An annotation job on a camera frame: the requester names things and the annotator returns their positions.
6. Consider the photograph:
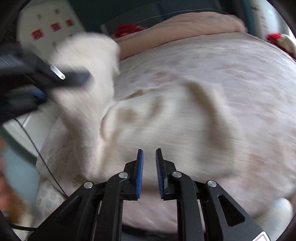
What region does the pink folded duvet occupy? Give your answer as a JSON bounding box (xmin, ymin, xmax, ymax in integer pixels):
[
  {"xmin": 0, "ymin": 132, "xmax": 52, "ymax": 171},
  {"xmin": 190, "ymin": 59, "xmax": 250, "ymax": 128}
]
[{"xmin": 115, "ymin": 11, "xmax": 247, "ymax": 60}]

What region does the red cloth on sill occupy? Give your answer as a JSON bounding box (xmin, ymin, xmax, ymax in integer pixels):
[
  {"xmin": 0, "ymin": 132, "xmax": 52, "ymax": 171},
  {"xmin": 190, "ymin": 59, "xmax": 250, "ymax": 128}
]
[{"xmin": 266, "ymin": 33, "xmax": 286, "ymax": 47}]

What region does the red pillow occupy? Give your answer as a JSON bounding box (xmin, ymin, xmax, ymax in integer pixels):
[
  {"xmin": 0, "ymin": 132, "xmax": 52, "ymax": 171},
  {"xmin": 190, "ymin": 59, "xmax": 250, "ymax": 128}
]
[{"xmin": 111, "ymin": 24, "xmax": 146, "ymax": 39}]

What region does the pink floral bedspread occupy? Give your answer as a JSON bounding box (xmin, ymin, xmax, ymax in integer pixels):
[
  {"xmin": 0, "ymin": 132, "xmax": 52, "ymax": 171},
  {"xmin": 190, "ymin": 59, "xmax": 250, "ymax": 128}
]
[{"xmin": 37, "ymin": 33, "xmax": 295, "ymax": 233}]

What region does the black cable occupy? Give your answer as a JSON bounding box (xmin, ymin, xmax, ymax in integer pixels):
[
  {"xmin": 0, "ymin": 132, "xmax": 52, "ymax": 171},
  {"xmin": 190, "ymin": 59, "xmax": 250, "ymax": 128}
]
[{"xmin": 14, "ymin": 117, "xmax": 69, "ymax": 198}]

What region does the white cloth on sill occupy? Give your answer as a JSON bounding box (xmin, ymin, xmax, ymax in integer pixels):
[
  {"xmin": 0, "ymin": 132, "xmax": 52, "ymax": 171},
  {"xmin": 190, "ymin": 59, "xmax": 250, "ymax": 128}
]
[{"xmin": 278, "ymin": 34, "xmax": 295, "ymax": 59}]

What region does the person's left hand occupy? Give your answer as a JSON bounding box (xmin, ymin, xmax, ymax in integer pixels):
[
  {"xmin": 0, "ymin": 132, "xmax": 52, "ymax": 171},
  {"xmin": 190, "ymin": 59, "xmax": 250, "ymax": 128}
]
[{"xmin": 0, "ymin": 139, "xmax": 32, "ymax": 224}]

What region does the cream knit heart sweater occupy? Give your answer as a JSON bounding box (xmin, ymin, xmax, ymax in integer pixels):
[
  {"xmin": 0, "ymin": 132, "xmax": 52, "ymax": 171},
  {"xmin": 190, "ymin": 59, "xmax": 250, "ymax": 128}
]
[{"xmin": 50, "ymin": 34, "xmax": 245, "ymax": 194}]

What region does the white wardrobe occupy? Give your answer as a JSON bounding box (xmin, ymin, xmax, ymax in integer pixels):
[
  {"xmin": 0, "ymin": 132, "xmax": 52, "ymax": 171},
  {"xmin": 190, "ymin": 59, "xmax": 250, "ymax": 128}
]
[{"xmin": 16, "ymin": 1, "xmax": 85, "ymax": 55}]

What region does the teal padded headboard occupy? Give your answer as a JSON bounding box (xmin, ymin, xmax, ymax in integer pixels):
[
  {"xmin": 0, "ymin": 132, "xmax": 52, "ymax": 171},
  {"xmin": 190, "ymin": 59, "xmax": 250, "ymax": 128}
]
[{"xmin": 100, "ymin": 1, "xmax": 222, "ymax": 36}]

